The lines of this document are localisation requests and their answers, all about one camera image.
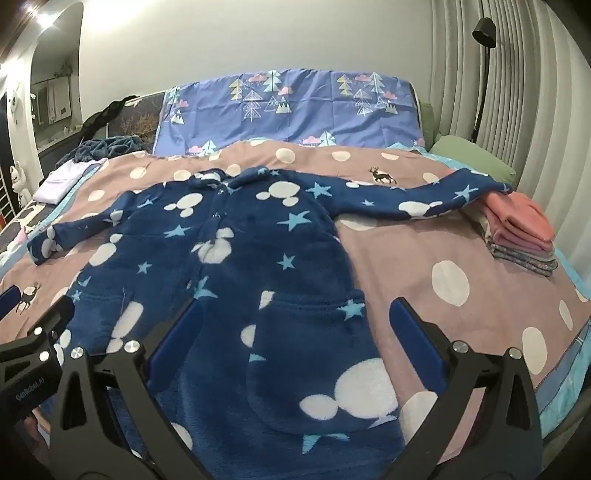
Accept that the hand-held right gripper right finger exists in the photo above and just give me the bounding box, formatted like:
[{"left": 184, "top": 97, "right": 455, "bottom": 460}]
[{"left": 383, "top": 298, "right": 543, "bottom": 480}]

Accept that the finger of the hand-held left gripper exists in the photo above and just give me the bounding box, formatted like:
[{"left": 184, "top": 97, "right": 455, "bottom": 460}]
[
  {"left": 0, "top": 285, "right": 23, "bottom": 319},
  {"left": 0, "top": 296, "right": 75, "bottom": 384}
]

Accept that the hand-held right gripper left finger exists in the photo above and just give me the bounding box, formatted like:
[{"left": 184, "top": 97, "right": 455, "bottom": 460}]
[{"left": 48, "top": 300, "right": 204, "bottom": 480}]

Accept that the navy star-print fleece pajama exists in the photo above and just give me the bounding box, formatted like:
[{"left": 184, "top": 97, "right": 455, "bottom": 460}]
[{"left": 27, "top": 166, "right": 514, "bottom": 480}]

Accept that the white and pink soft toy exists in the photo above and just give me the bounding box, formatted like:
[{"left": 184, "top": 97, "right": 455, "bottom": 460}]
[{"left": 0, "top": 228, "right": 28, "bottom": 259}]

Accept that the pink white-dotted blanket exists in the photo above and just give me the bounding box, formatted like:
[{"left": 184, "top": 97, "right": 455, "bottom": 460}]
[{"left": 0, "top": 138, "right": 591, "bottom": 480}]

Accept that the white cat figurine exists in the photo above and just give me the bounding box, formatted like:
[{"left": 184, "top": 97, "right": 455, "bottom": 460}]
[{"left": 7, "top": 161, "right": 28, "bottom": 204}]

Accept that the lavender folded cloth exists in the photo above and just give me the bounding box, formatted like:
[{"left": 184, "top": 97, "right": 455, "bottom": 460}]
[{"left": 34, "top": 159, "right": 109, "bottom": 204}]

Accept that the grey patterned folded garment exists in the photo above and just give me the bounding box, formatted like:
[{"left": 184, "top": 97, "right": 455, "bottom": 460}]
[{"left": 489, "top": 244, "right": 559, "bottom": 278}]

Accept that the dusty pink folded garment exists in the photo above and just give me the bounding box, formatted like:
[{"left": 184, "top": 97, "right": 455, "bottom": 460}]
[{"left": 487, "top": 215, "right": 556, "bottom": 246}]

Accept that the coral pink folded garment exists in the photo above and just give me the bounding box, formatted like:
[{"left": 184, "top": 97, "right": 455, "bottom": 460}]
[{"left": 480, "top": 191, "right": 548, "bottom": 222}]

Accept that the grey counter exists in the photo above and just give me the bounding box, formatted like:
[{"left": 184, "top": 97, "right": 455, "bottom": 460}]
[{"left": 39, "top": 131, "right": 84, "bottom": 160}]

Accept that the dark blue-grey fleece throw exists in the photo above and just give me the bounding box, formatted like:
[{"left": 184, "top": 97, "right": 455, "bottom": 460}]
[{"left": 55, "top": 135, "right": 148, "bottom": 169}]

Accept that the large green pillow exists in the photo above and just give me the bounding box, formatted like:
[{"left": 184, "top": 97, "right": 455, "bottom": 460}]
[{"left": 429, "top": 135, "right": 517, "bottom": 185}]

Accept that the black garment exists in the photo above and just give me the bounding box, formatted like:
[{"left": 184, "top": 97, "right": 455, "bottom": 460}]
[{"left": 76, "top": 95, "right": 141, "bottom": 139}]

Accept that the small green cushion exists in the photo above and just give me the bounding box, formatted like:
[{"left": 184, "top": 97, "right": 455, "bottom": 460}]
[{"left": 418, "top": 102, "right": 439, "bottom": 144}]

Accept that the dark tree-print cover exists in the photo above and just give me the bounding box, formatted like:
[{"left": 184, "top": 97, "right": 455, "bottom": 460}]
[{"left": 108, "top": 90, "right": 169, "bottom": 151}]

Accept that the purple tree-print sheet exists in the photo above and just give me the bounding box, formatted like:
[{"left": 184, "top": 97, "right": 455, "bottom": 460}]
[{"left": 152, "top": 68, "right": 428, "bottom": 155}]

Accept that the pale pleated curtain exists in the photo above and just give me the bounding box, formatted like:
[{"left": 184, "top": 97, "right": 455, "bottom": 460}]
[{"left": 431, "top": 0, "right": 591, "bottom": 278}]

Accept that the black floor lamp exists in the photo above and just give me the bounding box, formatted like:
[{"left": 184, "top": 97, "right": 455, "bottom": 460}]
[{"left": 471, "top": 17, "right": 497, "bottom": 144}]

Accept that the white wire rack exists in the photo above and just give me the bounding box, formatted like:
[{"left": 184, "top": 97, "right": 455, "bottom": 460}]
[{"left": 0, "top": 166, "right": 14, "bottom": 217}]

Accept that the white bear wall decoration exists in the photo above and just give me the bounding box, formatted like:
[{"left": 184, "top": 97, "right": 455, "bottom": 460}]
[{"left": 7, "top": 80, "right": 26, "bottom": 125}]

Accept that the mirrored wall cabinet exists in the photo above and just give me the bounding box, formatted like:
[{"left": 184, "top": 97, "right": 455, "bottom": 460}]
[{"left": 34, "top": 76, "right": 75, "bottom": 125}]

